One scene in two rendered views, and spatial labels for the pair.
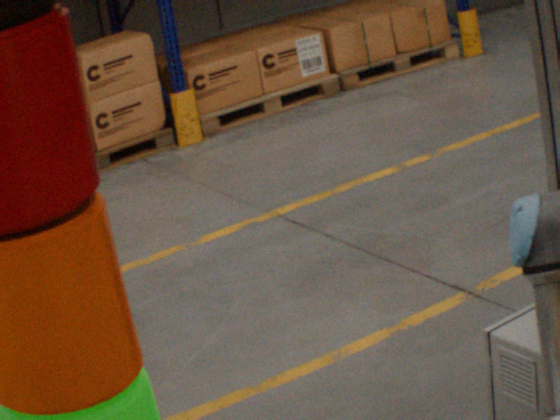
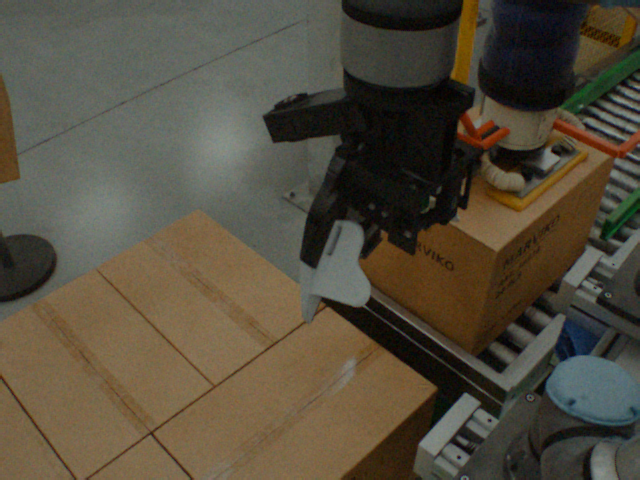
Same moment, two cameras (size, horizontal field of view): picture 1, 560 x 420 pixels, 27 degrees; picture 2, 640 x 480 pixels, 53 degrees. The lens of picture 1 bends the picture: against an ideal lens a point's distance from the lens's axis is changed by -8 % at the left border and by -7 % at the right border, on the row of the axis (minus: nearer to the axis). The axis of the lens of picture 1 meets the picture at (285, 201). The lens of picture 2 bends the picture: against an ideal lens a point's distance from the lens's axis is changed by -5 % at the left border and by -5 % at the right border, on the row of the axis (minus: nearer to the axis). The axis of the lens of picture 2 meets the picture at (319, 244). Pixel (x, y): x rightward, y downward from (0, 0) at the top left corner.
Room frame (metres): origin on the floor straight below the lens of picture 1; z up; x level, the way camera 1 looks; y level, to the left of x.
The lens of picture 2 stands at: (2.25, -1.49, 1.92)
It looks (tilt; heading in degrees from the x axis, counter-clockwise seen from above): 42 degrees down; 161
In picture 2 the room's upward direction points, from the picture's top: straight up
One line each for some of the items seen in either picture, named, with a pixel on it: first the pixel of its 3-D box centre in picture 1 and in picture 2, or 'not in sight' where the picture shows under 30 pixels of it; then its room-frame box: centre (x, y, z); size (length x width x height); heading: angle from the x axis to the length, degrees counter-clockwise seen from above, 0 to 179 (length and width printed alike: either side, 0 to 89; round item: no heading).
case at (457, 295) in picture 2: not in sight; (487, 217); (1.09, -0.58, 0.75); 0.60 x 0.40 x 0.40; 114
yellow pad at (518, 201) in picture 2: not in sight; (540, 166); (1.19, -0.52, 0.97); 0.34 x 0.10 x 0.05; 114
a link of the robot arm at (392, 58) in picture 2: not in sight; (401, 38); (1.90, -1.31, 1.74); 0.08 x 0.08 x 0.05
